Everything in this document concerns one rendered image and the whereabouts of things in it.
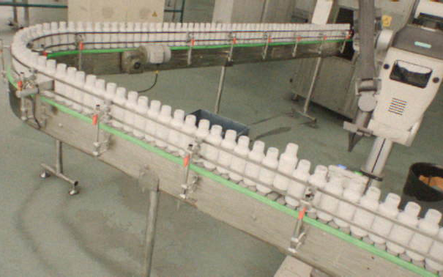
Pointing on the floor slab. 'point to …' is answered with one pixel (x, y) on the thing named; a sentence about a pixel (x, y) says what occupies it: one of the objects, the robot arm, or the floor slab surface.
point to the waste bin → (430, 201)
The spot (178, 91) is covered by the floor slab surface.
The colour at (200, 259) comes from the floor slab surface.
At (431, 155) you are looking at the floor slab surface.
